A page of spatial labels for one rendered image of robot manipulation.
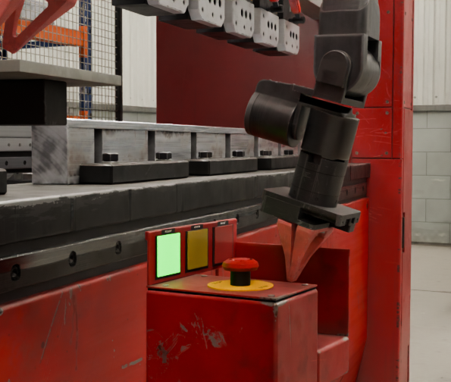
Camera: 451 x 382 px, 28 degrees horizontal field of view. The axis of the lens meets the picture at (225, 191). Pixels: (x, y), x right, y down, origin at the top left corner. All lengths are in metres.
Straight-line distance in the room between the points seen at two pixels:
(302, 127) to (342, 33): 0.12
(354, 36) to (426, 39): 7.54
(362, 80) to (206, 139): 0.85
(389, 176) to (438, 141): 5.56
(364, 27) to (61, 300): 0.46
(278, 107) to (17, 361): 0.40
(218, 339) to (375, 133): 2.01
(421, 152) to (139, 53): 2.85
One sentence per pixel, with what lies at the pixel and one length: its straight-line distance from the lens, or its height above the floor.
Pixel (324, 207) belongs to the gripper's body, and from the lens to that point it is 1.02.
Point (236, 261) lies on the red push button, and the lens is 0.96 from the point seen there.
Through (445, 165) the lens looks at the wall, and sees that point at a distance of 8.43.
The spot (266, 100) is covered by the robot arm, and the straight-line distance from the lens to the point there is 1.04.
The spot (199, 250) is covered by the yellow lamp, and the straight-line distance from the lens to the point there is 1.06.
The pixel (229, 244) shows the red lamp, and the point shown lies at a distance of 1.12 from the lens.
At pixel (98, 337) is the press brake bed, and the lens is 1.15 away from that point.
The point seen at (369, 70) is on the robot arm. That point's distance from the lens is 1.01.
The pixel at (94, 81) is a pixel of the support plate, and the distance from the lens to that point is 0.83.
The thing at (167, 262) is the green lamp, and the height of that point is 0.80.
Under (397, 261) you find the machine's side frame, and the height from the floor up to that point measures 0.56.
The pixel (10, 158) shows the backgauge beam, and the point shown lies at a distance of 1.65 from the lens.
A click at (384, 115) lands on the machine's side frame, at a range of 2.89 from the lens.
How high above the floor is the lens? 0.93
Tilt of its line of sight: 3 degrees down
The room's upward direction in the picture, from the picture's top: straight up
